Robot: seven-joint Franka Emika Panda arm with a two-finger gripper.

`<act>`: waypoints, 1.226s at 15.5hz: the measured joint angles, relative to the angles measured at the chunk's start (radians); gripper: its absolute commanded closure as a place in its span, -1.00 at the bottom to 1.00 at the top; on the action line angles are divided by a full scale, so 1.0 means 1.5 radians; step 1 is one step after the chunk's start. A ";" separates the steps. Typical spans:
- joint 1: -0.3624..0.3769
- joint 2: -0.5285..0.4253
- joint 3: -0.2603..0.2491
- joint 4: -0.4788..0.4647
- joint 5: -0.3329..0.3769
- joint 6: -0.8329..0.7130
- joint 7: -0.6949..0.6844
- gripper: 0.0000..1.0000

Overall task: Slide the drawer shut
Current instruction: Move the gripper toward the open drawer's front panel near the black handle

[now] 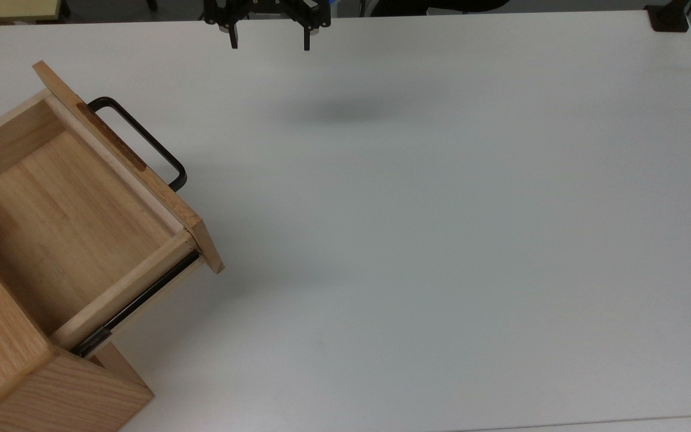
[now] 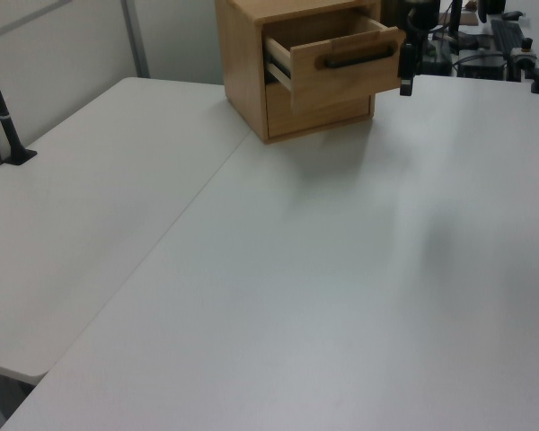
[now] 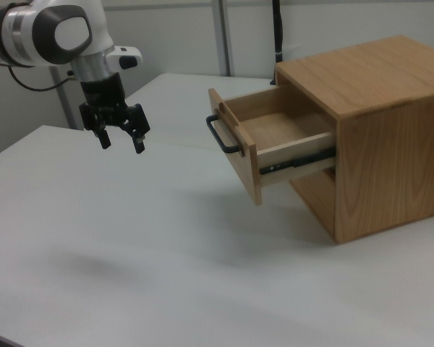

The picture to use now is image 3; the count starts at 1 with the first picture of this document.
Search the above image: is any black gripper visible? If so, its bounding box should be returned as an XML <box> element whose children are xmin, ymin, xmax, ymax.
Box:
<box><xmin>78</xmin><ymin>71</ymin><xmax>151</xmax><ymax>155</ymax></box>

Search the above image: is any black metal drawer handle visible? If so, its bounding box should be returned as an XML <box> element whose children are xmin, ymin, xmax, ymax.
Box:
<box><xmin>205</xmin><ymin>114</ymin><xmax>240</xmax><ymax>154</ymax></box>

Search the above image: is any wooden drawer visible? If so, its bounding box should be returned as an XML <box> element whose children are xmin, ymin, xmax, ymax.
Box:
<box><xmin>208</xmin><ymin>83</ymin><xmax>336</xmax><ymax>206</ymax></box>

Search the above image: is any wooden drawer cabinet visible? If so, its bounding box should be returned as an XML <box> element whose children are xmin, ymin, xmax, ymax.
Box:
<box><xmin>274</xmin><ymin>35</ymin><xmax>434</xmax><ymax>244</ymax></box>

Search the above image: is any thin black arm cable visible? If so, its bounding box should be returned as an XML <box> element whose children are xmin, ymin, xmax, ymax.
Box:
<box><xmin>7</xmin><ymin>64</ymin><xmax>77</xmax><ymax>92</ymax></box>

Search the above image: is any black camera stand pole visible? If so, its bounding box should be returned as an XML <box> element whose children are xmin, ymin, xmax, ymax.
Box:
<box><xmin>271</xmin><ymin>0</ymin><xmax>285</xmax><ymax>63</ymax></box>

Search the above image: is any black drawer slide rail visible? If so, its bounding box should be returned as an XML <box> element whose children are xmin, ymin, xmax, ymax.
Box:
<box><xmin>259</xmin><ymin>146</ymin><xmax>336</xmax><ymax>176</ymax></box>

